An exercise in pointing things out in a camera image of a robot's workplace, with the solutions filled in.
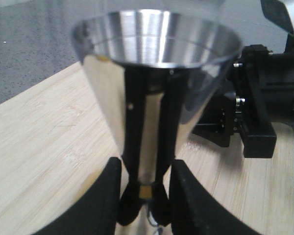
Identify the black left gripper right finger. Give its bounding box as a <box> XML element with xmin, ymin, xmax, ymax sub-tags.
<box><xmin>169</xmin><ymin>160</ymin><xmax>258</xmax><ymax>235</ymax></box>

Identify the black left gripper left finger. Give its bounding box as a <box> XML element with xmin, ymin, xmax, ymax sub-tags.
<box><xmin>36</xmin><ymin>157</ymin><xmax>122</xmax><ymax>235</ymax></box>

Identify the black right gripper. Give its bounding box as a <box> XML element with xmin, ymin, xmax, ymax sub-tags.
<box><xmin>193</xmin><ymin>45</ymin><xmax>294</xmax><ymax>159</ymax></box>

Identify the steel double jigger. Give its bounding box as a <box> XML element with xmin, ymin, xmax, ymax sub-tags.
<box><xmin>72</xmin><ymin>9</ymin><xmax>242</xmax><ymax>226</ymax></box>

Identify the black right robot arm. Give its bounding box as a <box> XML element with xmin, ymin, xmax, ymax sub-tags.
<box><xmin>193</xmin><ymin>0</ymin><xmax>294</xmax><ymax>158</ymax></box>

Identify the wooden cutting board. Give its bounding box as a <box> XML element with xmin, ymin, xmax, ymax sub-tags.
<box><xmin>0</xmin><ymin>63</ymin><xmax>294</xmax><ymax>235</ymax></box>

